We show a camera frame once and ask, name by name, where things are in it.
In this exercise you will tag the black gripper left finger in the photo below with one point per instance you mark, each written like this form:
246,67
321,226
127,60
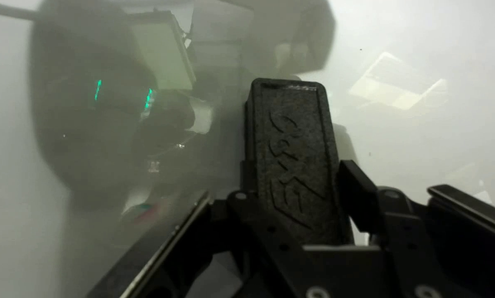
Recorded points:
231,243

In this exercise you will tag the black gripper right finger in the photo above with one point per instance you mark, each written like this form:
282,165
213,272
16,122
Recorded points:
446,249

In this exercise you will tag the black whiteboard duster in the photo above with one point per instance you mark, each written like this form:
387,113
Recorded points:
294,160

